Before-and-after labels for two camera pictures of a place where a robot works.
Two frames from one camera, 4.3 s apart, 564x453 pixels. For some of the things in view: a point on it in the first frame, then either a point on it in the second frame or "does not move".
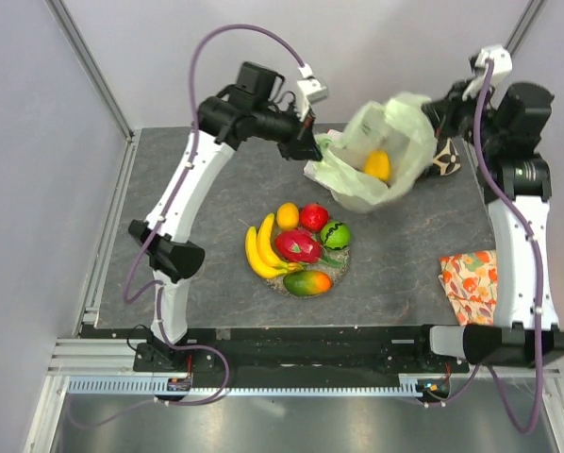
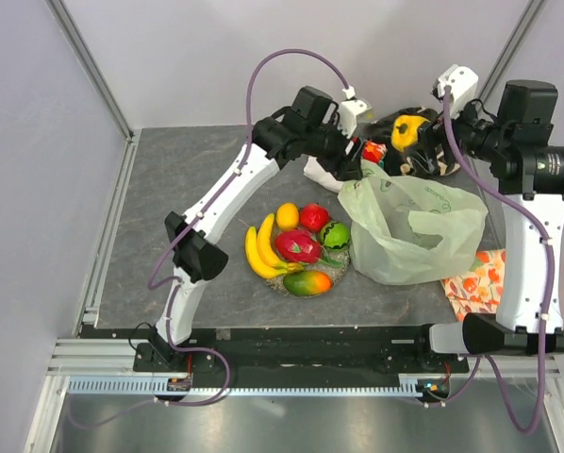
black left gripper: (302, 143) -> (345, 167)
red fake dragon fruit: (301, 245) does not move
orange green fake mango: (306, 283) does not move
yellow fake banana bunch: (260, 254) does not move
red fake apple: (314, 217) does not move
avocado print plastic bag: (396, 125) -> (408, 231)
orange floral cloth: (471, 281) does not move
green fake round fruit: (335, 235) does not move
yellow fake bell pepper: (377, 164) -> (405, 130)
